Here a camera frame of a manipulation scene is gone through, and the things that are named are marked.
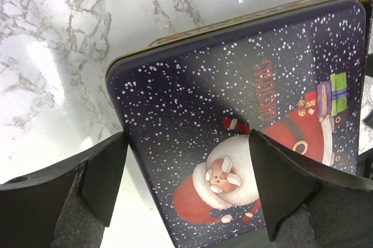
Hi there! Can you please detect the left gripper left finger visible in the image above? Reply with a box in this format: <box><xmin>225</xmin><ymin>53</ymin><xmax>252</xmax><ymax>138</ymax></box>
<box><xmin>1</xmin><ymin>132</ymin><xmax>128</xmax><ymax>247</ymax></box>

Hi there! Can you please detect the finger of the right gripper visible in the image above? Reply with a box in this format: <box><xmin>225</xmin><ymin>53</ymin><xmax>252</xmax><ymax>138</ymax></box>
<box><xmin>360</xmin><ymin>54</ymin><xmax>372</xmax><ymax>178</ymax></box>

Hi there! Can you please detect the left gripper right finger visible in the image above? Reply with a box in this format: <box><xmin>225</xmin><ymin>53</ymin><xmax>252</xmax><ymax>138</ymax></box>
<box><xmin>249</xmin><ymin>130</ymin><xmax>372</xmax><ymax>247</ymax></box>

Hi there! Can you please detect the square cookie tin box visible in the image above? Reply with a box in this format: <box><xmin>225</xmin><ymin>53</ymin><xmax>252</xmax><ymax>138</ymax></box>
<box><xmin>148</xmin><ymin>0</ymin><xmax>373</xmax><ymax>49</ymax></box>

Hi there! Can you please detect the gold tin lid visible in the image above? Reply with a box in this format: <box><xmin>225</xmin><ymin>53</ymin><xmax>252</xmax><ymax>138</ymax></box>
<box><xmin>106</xmin><ymin>0</ymin><xmax>372</xmax><ymax>247</ymax></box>

